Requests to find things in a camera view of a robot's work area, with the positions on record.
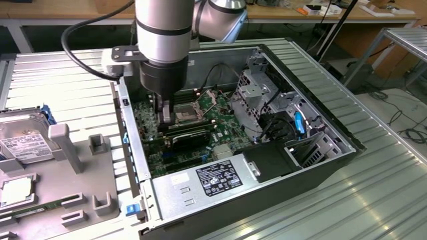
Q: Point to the blue expansion slot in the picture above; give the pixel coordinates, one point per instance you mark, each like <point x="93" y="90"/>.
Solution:
<point x="165" y="155"/>

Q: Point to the thin socket locking lever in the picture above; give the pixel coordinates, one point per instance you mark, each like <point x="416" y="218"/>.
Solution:
<point x="208" y="108"/>

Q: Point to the silver CPU chip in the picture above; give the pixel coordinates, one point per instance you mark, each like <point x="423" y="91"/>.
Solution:
<point x="14" y="191"/>

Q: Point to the silver perforated drive cage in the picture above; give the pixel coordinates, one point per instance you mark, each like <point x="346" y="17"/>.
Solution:
<point x="326" y="147"/>

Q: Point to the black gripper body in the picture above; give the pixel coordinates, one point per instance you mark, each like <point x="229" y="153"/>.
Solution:
<point x="162" y="77"/>

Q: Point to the blue case latch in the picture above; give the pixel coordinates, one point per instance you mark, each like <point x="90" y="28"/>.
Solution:
<point x="132" y="210"/>

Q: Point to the blue drive bay lever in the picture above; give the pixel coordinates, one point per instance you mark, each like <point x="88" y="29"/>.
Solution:
<point x="300" y="122"/>

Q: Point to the silver disk bay cage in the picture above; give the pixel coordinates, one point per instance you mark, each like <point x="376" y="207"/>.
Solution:
<point x="253" y="90"/>

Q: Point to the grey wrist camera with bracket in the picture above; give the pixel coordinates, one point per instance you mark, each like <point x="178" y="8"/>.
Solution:
<point x="116" y="66"/>

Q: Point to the green RAM stick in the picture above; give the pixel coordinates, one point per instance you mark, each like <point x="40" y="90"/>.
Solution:
<point x="42" y="207"/>

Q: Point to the silver power supply unit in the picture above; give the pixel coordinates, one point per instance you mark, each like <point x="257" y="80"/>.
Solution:
<point x="176" y="190"/>

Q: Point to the open black PC case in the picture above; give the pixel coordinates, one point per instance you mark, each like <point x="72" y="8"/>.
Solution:
<point x="300" y="195"/>

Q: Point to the black RAM slot bank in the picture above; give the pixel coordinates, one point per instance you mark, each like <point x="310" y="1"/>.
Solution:
<point x="193" y="127"/>
<point x="184" y="96"/>

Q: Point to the black and white box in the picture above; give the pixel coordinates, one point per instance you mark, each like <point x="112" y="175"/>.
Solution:
<point x="320" y="10"/>

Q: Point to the black slanted pole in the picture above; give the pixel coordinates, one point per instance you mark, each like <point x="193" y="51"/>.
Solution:
<point x="340" y="25"/>

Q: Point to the black Nvidia graphics card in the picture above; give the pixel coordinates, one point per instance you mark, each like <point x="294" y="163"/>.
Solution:
<point x="190" y="138"/>

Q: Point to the metal socket cover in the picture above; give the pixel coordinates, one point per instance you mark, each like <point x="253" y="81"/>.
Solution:
<point x="209" y="100"/>

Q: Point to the hard disk with blue carrier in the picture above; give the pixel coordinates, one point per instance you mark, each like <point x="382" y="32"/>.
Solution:
<point x="22" y="147"/>

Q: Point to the metal CPU socket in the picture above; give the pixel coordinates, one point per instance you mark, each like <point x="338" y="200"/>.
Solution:
<point x="188" y="113"/>

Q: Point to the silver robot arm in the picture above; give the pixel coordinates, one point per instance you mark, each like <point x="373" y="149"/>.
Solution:
<point x="162" y="15"/>

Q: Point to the silver chipset heatsink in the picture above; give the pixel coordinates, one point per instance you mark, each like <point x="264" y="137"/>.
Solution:
<point x="222" y="152"/>

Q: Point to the green motherboard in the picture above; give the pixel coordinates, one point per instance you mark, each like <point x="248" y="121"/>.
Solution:
<point x="226" y="130"/>

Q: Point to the black power supply label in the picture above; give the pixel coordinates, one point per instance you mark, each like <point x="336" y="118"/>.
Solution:
<point x="216" y="178"/>

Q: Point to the grey plastic parts rack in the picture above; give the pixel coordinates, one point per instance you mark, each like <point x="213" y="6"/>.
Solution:
<point x="76" y="185"/>

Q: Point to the flat white box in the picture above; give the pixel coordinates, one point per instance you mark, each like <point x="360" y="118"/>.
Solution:
<point x="376" y="11"/>

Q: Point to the wooden desk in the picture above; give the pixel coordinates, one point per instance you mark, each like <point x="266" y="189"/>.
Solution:
<point x="266" y="11"/>

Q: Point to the metal frame table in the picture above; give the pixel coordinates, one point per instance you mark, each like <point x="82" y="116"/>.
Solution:
<point x="407" y="35"/>

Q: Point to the black plastic cover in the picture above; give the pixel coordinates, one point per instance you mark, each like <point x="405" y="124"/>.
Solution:
<point x="266" y="162"/>

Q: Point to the small orange item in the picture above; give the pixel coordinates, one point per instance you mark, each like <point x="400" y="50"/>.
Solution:
<point x="301" y="11"/>

